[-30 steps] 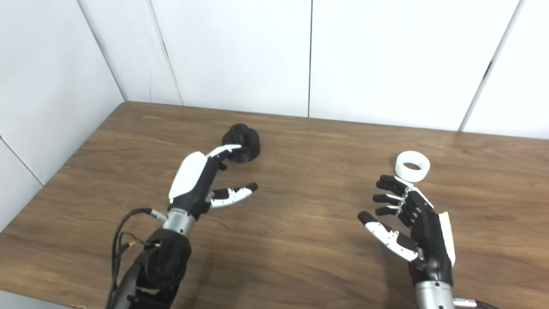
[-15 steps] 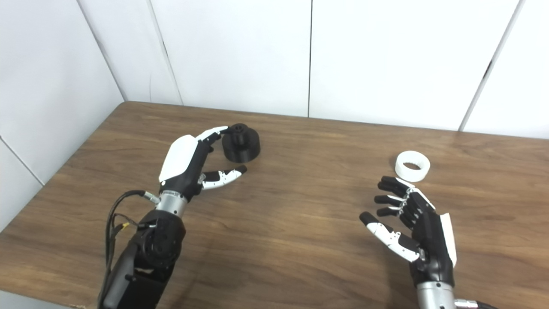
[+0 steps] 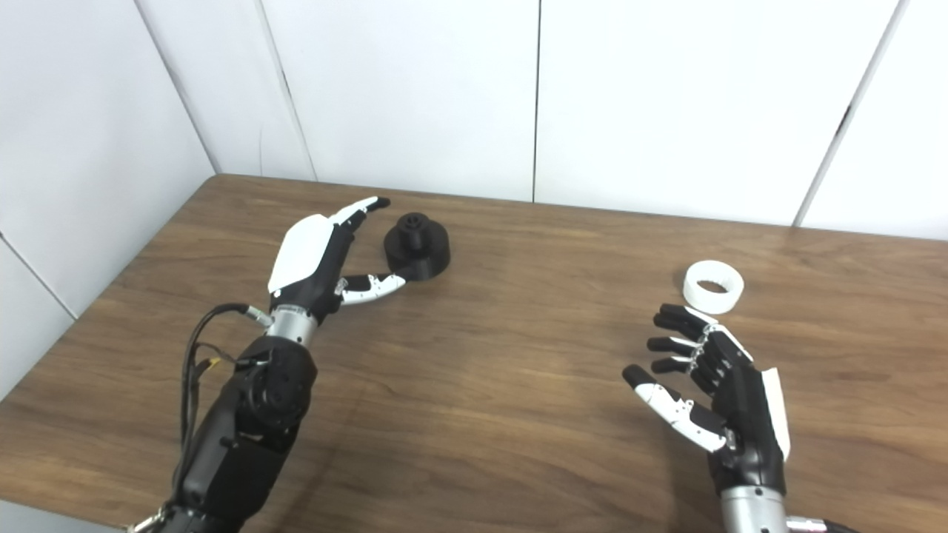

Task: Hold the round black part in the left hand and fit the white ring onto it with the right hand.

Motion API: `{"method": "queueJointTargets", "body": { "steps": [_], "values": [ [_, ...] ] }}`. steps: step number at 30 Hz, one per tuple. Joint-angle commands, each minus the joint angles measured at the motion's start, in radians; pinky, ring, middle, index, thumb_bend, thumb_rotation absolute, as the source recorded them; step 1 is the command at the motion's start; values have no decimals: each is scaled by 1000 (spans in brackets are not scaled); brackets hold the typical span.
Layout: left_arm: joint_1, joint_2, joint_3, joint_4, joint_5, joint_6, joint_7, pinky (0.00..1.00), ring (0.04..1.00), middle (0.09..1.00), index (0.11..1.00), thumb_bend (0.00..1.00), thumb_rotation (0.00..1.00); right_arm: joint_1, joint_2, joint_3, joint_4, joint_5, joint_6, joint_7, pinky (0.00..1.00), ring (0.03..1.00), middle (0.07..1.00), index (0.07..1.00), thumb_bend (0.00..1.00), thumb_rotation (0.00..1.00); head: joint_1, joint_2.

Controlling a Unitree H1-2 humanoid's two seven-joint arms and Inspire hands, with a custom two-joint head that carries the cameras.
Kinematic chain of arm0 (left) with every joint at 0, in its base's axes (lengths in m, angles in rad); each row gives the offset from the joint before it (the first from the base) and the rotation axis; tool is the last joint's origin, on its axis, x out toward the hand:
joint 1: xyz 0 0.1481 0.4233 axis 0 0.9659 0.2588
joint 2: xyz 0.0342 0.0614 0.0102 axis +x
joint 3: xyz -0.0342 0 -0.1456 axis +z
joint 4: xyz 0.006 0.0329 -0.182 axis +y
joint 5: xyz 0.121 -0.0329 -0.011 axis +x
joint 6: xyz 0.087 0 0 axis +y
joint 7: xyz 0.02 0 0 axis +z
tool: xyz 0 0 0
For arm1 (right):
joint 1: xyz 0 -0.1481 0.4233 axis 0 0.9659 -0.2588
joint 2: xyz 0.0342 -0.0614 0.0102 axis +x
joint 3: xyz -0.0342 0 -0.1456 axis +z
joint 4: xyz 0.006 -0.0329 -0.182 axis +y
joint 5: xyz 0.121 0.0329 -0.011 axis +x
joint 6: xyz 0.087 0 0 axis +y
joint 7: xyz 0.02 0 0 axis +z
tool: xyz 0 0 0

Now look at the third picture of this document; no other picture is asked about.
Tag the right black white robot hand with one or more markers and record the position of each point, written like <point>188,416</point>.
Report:
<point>744,414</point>

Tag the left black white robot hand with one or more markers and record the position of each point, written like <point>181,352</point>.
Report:
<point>304,252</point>

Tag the round black plastic part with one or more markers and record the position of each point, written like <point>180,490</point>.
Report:
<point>429,255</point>

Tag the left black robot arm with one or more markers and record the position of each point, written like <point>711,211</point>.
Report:
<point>244,429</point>

